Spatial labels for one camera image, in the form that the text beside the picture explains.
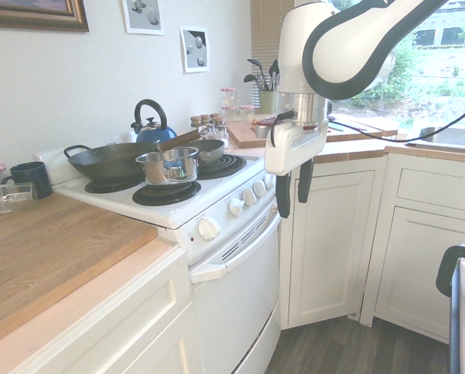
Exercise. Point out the white base cabinet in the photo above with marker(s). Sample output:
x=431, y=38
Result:
x=99, y=319

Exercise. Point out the gold framed painting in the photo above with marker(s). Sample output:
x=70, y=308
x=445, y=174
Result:
x=33, y=13

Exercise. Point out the glass pepper shaker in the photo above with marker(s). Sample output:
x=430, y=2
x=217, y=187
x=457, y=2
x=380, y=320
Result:
x=221, y=132

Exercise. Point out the steel sink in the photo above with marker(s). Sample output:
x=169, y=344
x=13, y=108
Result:
x=448, y=136

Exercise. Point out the stainless steel saucepan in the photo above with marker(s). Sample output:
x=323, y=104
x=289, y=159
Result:
x=171, y=165

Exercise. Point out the clear glass jar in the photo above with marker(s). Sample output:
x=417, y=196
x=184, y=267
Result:
x=12, y=196

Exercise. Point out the large grey shapes print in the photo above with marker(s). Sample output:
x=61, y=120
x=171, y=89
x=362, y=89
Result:
x=143, y=15

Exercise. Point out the wooden cutting board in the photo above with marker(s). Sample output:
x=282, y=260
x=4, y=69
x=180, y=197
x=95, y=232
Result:
x=294, y=134

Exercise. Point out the dark blue mug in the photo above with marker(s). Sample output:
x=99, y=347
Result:
x=27, y=177

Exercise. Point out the small grey shapes print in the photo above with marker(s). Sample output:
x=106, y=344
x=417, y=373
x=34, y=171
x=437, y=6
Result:
x=195, y=48

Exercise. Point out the black kitchen utensils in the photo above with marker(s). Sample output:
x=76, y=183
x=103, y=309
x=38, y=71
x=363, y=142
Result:
x=265, y=76

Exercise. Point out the green utensil holder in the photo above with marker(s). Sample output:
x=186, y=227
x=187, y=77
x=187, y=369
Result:
x=268, y=101

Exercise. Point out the white cabinet drawer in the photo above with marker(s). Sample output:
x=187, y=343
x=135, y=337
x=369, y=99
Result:
x=436, y=187

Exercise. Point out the white oven door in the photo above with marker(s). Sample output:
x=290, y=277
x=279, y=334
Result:
x=236, y=288

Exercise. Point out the short glass jar red lid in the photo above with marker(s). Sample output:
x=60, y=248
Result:
x=229, y=113
x=246, y=113

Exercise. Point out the spice jar cork lid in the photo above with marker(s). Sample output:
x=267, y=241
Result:
x=216, y=118
x=195, y=121
x=205, y=120

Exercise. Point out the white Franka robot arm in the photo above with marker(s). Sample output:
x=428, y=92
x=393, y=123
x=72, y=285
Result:
x=335, y=43

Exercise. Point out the small metal tin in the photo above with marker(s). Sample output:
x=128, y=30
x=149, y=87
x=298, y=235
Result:
x=261, y=130

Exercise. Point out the black wok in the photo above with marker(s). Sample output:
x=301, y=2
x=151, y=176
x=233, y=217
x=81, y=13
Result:
x=107, y=157

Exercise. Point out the wooden window blind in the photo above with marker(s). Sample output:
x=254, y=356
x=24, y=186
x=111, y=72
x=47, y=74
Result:
x=265, y=43

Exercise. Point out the white electric stove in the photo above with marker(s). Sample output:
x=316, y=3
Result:
x=201, y=202

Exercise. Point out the blue kettle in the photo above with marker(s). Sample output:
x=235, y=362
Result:
x=152, y=126

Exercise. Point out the white corner cabinet door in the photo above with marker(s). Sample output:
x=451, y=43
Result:
x=323, y=241

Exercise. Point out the glass salt shaker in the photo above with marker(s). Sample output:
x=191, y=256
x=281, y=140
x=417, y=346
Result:
x=212, y=131

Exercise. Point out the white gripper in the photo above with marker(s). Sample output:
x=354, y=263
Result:
x=294, y=146

